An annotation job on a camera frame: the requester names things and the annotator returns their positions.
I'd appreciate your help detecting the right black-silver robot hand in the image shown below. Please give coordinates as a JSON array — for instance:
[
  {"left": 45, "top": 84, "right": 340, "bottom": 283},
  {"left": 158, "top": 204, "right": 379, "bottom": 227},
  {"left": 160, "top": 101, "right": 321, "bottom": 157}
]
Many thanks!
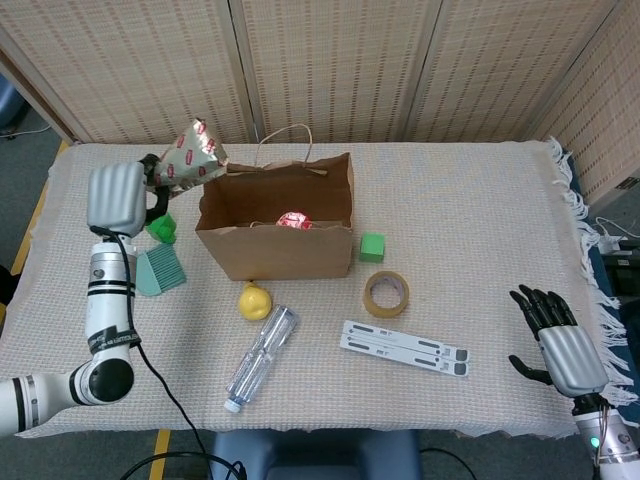
[{"left": 508, "top": 284, "right": 610, "bottom": 399}]

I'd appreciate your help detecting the left black-silver robot hand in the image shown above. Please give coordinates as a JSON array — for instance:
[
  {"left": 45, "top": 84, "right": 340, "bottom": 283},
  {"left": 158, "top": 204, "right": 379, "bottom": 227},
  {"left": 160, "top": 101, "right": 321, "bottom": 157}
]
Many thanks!
[{"left": 86, "top": 153, "right": 174, "bottom": 237}]

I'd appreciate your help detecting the gold foil snack packet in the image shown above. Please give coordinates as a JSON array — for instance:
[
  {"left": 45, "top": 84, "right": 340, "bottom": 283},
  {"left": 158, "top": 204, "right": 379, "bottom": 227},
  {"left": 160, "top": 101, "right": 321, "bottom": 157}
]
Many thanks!
[{"left": 153, "top": 117, "right": 230, "bottom": 202}]

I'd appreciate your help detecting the yellow pear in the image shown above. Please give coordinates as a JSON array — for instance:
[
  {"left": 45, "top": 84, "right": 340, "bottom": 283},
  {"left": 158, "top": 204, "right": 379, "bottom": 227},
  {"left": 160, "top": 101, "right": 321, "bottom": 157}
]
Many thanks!
[{"left": 238, "top": 280, "right": 274, "bottom": 321}]

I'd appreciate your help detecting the green chip can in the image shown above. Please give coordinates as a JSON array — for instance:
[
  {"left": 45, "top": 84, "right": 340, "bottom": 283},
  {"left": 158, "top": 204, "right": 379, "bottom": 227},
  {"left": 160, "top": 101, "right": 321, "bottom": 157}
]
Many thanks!
[{"left": 276, "top": 211, "right": 314, "bottom": 232}]

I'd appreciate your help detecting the clear plastic water bottle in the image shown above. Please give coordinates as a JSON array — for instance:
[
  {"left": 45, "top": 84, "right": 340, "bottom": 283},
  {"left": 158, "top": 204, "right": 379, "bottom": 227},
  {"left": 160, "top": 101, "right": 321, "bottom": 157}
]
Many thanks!
[{"left": 222, "top": 304, "right": 301, "bottom": 414}]

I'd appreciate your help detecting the brown paper bag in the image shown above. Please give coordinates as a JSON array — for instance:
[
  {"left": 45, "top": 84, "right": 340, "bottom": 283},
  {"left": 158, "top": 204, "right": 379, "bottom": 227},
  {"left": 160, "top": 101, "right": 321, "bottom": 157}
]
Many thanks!
[{"left": 194, "top": 123, "right": 355, "bottom": 282}]

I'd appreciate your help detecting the green block with knob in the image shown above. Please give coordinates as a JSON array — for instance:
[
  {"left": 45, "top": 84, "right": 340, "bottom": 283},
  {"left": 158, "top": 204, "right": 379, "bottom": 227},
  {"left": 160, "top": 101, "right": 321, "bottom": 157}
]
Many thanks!
[{"left": 144, "top": 212, "right": 177, "bottom": 245}]

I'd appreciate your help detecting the teal plastic brush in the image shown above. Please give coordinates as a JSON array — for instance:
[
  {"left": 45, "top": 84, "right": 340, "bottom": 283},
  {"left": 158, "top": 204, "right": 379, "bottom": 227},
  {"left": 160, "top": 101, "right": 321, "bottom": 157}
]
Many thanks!
[{"left": 134, "top": 244, "right": 187, "bottom": 299}]

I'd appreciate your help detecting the black box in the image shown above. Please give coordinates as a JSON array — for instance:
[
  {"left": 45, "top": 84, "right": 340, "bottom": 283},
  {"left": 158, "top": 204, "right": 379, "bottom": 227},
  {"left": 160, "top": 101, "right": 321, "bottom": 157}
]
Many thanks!
[{"left": 604, "top": 252, "right": 640, "bottom": 297}]

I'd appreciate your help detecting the white power strip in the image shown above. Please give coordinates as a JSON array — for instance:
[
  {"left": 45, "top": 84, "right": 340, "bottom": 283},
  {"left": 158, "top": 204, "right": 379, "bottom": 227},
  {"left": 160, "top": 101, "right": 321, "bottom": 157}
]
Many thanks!
[{"left": 594, "top": 217, "right": 640, "bottom": 253}]

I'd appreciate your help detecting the woven folding screen panel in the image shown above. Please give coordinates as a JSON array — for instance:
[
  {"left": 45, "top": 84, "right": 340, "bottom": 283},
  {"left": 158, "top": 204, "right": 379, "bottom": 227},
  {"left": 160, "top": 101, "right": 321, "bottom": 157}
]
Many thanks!
[
  {"left": 0, "top": 0, "right": 259, "bottom": 146},
  {"left": 232, "top": 0, "right": 444, "bottom": 145},
  {"left": 399, "top": 0, "right": 626, "bottom": 145},
  {"left": 529, "top": 0, "right": 640, "bottom": 207}
]

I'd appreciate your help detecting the blue-grey office chair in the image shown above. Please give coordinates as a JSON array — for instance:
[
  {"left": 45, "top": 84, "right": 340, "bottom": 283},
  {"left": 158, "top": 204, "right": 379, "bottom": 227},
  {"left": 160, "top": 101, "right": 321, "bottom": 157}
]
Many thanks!
[{"left": 0, "top": 74, "right": 26, "bottom": 134}]

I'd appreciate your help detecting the beige woven tablecloth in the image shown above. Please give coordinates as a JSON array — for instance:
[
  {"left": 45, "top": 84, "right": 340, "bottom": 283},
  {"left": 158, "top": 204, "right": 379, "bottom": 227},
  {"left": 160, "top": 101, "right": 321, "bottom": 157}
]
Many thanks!
[{"left": 0, "top": 137, "right": 631, "bottom": 441}]

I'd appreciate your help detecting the white folding laptop stand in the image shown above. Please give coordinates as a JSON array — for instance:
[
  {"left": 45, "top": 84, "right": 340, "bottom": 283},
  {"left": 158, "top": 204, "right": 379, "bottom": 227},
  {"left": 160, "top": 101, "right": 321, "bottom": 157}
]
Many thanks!
[{"left": 338, "top": 319, "right": 471, "bottom": 379}]

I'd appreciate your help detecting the brown packing tape roll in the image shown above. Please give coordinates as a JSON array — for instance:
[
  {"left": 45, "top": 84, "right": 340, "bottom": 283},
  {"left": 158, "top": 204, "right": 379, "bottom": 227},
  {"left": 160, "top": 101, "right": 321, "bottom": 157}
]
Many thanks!
[{"left": 362, "top": 270, "right": 411, "bottom": 319}]

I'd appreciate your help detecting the green cube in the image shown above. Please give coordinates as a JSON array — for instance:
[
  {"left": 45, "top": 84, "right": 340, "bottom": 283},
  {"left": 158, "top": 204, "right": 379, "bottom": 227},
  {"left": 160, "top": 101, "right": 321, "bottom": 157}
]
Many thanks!
[{"left": 358, "top": 231, "right": 388, "bottom": 263}]

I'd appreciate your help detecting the blue padded seat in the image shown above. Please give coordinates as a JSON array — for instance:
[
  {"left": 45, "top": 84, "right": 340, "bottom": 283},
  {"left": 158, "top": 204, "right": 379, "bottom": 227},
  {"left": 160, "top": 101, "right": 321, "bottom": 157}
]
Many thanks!
[{"left": 208, "top": 428, "right": 422, "bottom": 480}]

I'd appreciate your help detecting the black floor cable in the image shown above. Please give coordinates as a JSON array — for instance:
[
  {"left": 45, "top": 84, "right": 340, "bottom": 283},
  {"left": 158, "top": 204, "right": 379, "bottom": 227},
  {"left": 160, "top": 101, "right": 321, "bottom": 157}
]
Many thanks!
[{"left": 419, "top": 447, "right": 479, "bottom": 480}]

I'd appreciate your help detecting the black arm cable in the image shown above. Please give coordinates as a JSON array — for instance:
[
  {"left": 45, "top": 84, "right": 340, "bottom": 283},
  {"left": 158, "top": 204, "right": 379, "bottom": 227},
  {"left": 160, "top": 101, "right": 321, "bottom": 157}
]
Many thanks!
[{"left": 89, "top": 225, "right": 247, "bottom": 480}]

